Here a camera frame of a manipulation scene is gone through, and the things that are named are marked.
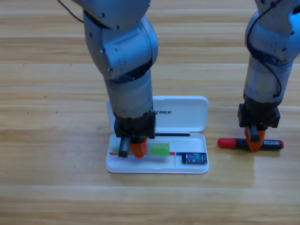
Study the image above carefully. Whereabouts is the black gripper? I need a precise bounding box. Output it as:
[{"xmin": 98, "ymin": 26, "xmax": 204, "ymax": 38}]
[
  {"xmin": 113, "ymin": 110, "xmax": 157, "ymax": 159},
  {"xmin": 237, "ymin": 95, "xmax": 281, "ymax": 152}
]

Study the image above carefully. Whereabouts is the white Unitree pencil case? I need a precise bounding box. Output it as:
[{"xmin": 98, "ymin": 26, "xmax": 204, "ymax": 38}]
[{"xmin": 105, "ymin": 95, "xmax": 210, "ymax": 174}]

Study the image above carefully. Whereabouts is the black eraser with label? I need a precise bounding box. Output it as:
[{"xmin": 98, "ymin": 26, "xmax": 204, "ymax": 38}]
[{"xmin": 181, "ymin": 152, "xmax": 208, "ymax": 165}]

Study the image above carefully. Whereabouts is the brown arm cable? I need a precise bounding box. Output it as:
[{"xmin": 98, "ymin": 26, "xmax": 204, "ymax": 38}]
[{"xmin": 57, "ymin": 0, "xmax": 84, "ymax": 24}]

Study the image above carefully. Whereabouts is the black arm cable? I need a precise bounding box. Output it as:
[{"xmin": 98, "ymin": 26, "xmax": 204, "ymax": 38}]
[{"xmin": 246, "ymin": 0, "xmax": 283, "ymax": 98}]

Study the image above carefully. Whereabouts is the red black marker pen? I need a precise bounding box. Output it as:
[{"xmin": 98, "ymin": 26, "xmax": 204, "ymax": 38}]
[{"xmin": 217, "ymin": 137, "xmax": 285, "ymax": 150}]

